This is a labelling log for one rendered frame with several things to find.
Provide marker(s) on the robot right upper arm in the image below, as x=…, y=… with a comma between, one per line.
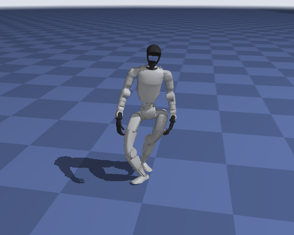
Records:
x=133, y=72

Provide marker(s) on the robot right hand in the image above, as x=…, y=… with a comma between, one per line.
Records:
x=119, y=124

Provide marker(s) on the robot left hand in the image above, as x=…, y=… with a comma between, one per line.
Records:
x=172, y=120

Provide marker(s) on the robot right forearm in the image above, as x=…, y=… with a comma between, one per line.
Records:
x=121, y=103

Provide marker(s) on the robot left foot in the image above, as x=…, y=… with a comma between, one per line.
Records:
x=146, y=167

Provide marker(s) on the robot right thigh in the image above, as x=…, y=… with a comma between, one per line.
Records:
x=131, y=133

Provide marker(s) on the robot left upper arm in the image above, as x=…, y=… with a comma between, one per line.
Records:
x=169, y=84

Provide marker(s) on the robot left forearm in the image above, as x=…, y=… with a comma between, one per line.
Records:
x=172, y=107

